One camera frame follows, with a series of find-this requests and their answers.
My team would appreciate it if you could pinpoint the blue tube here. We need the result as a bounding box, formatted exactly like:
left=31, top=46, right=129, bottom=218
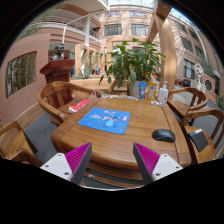
left=138, top=81, right=148, bottom=101

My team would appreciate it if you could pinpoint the wooden armchair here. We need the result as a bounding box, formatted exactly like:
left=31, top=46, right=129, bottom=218
left=166, top=87, right=208, bottom=126
left=0, top=120, right=44, bottom=168
left=36, top=80, right=101, bottom=126
left=108, top=78, right=129, bottom=95
left=180, top=107, right=224, bottom=164

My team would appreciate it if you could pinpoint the green plant in white pot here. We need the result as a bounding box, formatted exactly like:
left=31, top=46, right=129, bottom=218
left=98, top=37, right=167, bottom=98

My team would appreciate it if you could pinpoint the small clear plastic packet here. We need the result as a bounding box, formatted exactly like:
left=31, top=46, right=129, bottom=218
left=149, top=99, right=164, bottom=106

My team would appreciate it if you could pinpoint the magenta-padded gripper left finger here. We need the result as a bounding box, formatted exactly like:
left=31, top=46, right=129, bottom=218
left=39, top=142, right=93, bottom=185

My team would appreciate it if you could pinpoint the red and white bag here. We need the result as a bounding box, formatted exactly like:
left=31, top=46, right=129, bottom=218
left=68, top=98, right=92, bottom=114

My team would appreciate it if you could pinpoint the blue cartoon mouse pad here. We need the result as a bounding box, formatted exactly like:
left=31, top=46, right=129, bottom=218
left=78, top=106, right=131, bottom=135

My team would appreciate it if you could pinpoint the white pump bottle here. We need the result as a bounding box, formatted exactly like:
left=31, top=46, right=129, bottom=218
left=158, top=80, right=170, bottom=105

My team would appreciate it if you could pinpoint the black box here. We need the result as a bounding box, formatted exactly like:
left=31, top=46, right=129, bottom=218
left=188, top=128, right=210, bottom=153

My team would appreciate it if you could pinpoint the dark bust statue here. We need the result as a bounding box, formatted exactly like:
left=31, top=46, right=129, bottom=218
left=50, top=43, right=66, bottom=62

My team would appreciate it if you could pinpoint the yellow liquid bottle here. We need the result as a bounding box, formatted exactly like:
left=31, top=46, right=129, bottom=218
left=147, top=79, right=158, bottom=101

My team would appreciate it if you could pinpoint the black computer mouse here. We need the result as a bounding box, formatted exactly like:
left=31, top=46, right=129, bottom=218
left=152, top=128, right=177, bottom=144

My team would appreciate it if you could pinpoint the red-brown wooden pedestal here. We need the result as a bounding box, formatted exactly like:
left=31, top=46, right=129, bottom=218
left=39, top=59, right=76, bottom=106

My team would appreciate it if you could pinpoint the white geometric sculpture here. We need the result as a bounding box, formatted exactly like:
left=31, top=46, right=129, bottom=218
left=193, top=63, right=206, bottom=84

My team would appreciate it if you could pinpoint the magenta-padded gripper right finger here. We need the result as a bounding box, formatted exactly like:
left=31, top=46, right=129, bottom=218
left=132, top=142, right=184, bottom=186

